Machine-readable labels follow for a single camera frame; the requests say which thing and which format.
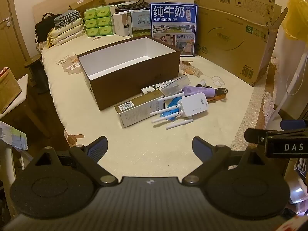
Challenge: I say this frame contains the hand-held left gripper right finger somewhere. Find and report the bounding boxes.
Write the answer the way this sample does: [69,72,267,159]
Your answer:
[182,136,270,186]

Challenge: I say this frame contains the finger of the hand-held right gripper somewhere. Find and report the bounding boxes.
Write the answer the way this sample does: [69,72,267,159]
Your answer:
[244,128,273,145]
[280,119,308,131]

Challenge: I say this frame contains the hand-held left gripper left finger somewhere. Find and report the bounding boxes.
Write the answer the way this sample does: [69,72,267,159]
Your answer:
[31,136,118,186]

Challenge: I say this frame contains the white router with antennas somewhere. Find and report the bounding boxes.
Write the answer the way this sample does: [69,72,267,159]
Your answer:
[149,93,210,130]

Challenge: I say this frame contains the blue tube white cap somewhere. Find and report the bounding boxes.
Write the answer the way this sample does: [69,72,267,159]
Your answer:
[166,97,184,121]

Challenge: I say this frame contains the long beige box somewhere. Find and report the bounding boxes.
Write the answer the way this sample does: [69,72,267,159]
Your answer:
[114,90,165,129]

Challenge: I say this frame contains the purple cream tube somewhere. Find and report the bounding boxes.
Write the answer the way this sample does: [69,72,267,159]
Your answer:
[180,86,216,100]

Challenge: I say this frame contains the clear plastic case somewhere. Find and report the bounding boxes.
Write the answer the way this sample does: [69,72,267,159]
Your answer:
[160,75,190,97]

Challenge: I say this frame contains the brown storage box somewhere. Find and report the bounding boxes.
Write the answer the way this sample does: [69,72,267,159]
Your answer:
[77,35,181,111]

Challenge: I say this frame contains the orange flat tool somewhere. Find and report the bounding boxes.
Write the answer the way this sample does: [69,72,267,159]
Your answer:
[204,94,228,104]

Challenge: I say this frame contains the orange and black tool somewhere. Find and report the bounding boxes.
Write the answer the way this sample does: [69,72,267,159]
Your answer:
[211,87,228,96]

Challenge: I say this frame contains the printed plastic bag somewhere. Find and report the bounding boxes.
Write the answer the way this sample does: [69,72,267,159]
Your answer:
[0,121,28,151]

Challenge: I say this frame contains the white side table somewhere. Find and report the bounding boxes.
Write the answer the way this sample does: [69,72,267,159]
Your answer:
[0,74,30,121]

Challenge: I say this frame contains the dark round stool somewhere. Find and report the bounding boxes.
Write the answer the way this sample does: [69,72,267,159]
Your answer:
[24,54,50,94]

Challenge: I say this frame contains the large cardboard box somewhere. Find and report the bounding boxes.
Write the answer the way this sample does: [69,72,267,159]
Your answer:
[194,0,288,87]

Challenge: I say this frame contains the yellow plastic bag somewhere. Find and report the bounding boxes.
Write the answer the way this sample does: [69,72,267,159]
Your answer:
[281,0,308,40]

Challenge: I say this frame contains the stack of pale yellow packs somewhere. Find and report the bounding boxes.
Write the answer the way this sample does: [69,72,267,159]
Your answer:
[46,17,85,48]

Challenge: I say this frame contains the blue illustrated milk carton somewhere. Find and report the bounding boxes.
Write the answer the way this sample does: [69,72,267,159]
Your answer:
[150,3,199,57]

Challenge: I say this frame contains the white tall box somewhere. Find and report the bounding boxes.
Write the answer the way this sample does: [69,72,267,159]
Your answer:
[113,12,132,37]

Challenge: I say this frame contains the stack of green tissue packs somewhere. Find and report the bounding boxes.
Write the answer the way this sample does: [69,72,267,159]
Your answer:
[83,5,116,38]

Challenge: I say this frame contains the pale green milk carton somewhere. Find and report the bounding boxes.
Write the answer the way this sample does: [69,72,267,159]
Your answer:
[127,10,152,38]

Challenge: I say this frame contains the black handbag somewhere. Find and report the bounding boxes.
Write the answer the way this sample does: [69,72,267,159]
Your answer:
[35,13,62,44]

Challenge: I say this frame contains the stack of folded towels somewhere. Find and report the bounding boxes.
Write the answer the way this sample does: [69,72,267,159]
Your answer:
[54,10,83,28]

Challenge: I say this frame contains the wooden door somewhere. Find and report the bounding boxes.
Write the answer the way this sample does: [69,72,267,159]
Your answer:
[0,0,27,71]

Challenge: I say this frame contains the small cardboard box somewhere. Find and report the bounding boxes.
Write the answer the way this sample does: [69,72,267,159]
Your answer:
[69,0,107,18]

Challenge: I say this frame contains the white stand frame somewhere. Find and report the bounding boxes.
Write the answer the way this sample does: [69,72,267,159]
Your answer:
[272,50,308,126]

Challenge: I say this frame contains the black strap bag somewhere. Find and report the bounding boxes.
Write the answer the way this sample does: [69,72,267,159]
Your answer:
[117,1,150,12]

